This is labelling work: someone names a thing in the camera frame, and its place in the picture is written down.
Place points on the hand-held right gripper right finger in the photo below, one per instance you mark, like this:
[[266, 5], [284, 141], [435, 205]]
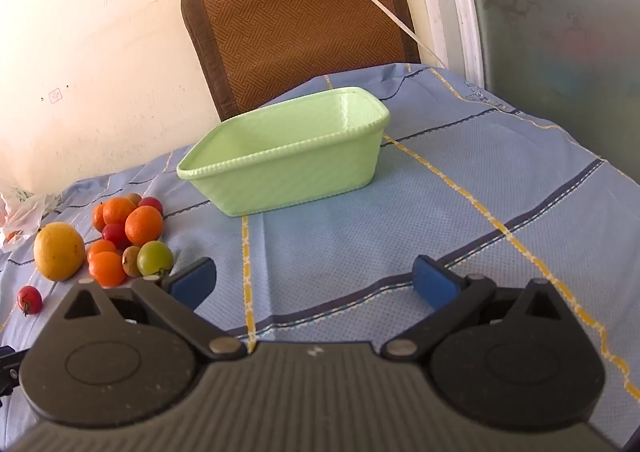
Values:
[[435, 282]]

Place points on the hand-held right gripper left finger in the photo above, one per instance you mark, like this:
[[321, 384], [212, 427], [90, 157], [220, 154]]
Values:
[[192, 282]]

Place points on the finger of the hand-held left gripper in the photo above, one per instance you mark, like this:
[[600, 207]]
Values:
[[10, 367]]

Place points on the small red tomato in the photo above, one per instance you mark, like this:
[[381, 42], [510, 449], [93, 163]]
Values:
[[151, 204], [115, 233], [30, 299]]

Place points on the mandarin orange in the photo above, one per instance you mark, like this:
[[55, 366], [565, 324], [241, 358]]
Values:
[[144, 225], [119, 210], [106, 269], [101, 247], [98, 216], [11, 234]]

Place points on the large yellow citrus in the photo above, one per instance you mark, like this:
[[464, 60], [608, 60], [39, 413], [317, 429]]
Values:
[[59, 251]]

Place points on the green plastic basket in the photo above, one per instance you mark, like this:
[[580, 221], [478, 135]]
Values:
[[300, 172]]

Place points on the blue checked tablecloth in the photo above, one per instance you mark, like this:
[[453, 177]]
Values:
[[350, 232]]

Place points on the clear plastic bag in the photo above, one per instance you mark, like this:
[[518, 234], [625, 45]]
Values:
[[25, 212]]

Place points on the frosted glass pane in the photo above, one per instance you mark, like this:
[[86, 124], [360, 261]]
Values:
[[560, 57]]

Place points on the brown woven seat mat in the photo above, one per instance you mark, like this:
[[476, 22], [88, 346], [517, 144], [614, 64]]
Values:
[[290, 32]]

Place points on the pink outlined wall label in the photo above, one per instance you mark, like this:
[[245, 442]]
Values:
[[55, 95]]

